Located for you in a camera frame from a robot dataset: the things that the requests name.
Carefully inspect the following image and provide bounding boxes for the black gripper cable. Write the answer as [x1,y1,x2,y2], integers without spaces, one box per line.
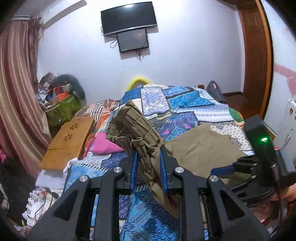
[271,162,284,220]

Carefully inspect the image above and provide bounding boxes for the striped orange bedsheet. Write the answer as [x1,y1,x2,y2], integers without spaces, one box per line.
[73,99,121,135]

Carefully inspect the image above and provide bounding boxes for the white device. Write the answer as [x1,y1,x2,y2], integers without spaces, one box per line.
[274,97,296,150]

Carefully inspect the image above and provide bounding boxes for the wooden lap table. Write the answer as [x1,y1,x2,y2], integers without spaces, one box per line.
[39,116,96,171]

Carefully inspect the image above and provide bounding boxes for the black television cable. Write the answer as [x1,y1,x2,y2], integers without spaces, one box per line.
[135,47,146,62]

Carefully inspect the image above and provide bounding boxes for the blue patchwork blanket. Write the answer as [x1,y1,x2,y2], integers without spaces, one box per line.
[66,85,256,241]

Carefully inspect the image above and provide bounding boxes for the person's right hand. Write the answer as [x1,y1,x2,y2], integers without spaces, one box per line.
[270,184,296,202]

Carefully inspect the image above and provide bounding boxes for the striped pink curtain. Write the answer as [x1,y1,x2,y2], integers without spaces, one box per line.
[0,14,52,179]

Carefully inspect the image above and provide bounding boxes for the white folded sheet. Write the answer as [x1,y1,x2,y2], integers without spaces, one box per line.
[35,158,79,192]

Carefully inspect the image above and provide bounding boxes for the wooden door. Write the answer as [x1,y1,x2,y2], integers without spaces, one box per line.
[223,0,274,121]

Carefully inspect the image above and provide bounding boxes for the dark grey bag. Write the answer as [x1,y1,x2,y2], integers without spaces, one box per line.
[206,81,227,104]

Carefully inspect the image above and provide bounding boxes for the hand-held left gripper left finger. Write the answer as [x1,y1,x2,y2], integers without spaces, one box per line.
[26,150,139,241]

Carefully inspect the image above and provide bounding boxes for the green orange plush toy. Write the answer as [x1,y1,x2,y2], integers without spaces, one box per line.
[228,107,245,127]

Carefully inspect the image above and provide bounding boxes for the grey cushion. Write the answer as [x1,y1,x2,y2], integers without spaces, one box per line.
[51,74,86,100]

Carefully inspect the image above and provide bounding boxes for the pile of clothes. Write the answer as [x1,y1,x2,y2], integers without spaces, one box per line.
[36,72,77,109]

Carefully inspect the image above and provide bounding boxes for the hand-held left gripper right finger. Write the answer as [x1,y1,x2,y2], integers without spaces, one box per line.
[159,146,271,241]

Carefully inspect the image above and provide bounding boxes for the green bag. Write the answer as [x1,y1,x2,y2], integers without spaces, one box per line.
[44,93,84,127]

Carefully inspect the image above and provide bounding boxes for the khaki pants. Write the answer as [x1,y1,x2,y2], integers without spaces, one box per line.
[105,100,255,220]

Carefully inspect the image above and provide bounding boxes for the pink cloth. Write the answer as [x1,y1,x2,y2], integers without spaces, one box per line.
[91,133,125,154]

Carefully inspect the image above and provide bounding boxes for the black wall television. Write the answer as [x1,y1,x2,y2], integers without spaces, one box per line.
[100,1,158,37]

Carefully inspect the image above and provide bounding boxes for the yellow fluffy item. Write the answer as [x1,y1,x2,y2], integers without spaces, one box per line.
[126,75,152,91]

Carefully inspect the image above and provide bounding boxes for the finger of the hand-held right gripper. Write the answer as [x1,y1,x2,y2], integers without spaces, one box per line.
[209,168,255,186]
[228,158,258,174]

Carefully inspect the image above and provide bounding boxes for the small black wall monitor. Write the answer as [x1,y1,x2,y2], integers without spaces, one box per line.
[117,28,149,53]

